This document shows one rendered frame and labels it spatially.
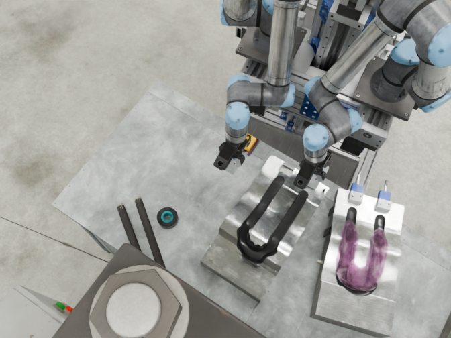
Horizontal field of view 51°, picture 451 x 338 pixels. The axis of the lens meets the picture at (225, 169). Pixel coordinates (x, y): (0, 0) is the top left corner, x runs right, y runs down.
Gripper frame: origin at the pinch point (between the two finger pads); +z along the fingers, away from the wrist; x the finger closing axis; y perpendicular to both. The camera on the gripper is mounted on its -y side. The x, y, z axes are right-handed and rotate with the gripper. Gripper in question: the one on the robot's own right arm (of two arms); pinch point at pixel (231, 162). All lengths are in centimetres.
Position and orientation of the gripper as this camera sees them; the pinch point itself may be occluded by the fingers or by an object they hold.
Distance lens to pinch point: 177.6
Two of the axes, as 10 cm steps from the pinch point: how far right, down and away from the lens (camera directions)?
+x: -8.4, -5.1, 2.0
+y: 5.5, -7.7, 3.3
